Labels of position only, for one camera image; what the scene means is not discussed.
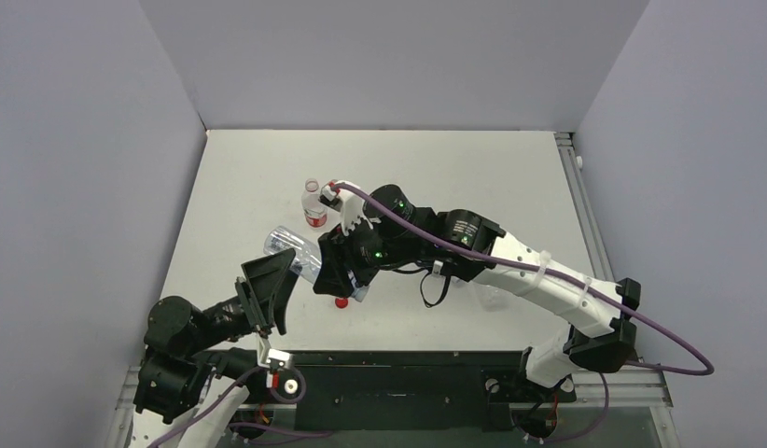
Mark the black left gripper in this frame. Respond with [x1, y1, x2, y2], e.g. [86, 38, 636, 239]
[188, 245, 302, 353]

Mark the clear bottle white cap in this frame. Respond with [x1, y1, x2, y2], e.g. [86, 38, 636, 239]
[263, 226, 378, 301]

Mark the red label clear bottle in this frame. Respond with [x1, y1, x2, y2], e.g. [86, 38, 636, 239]
[301, 178, 328, 229]

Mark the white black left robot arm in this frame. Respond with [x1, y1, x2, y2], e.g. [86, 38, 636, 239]
[129, 249, 299, 447]

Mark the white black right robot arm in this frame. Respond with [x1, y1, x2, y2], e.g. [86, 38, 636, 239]
[314, 181, 641, 399]

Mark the clear unlabelled bottle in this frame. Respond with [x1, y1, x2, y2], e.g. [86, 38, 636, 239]
[473, 284, 511, 313]

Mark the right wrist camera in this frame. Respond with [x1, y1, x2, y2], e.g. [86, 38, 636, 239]
[319, 179, 370, 236]

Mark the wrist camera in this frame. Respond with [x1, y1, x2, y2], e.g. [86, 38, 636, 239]
[256, 335, 293, 388]
[319, 179, 370, 236]

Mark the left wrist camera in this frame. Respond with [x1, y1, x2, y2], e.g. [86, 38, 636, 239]
[256, 335, 293, 388]

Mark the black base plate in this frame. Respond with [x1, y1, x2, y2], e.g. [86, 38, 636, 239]
[188, 349, 577, 434]

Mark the aluminium rail frame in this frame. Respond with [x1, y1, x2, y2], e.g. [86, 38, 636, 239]
[553, 131, 676, 410]

